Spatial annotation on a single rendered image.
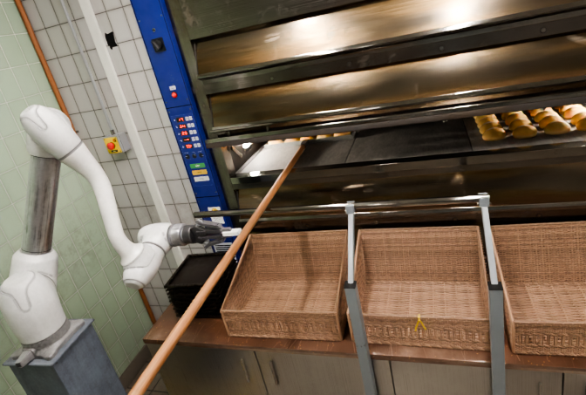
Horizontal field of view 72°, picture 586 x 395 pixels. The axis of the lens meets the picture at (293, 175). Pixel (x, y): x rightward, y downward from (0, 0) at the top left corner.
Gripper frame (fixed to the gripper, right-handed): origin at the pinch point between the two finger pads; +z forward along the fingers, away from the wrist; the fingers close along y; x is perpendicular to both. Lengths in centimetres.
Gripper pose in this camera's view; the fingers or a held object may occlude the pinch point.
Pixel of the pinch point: (232, 232)
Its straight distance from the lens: 156.4
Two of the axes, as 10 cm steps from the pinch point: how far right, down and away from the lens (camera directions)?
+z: 9.4, -0.9, -3.2
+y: 2.1, 9.1, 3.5
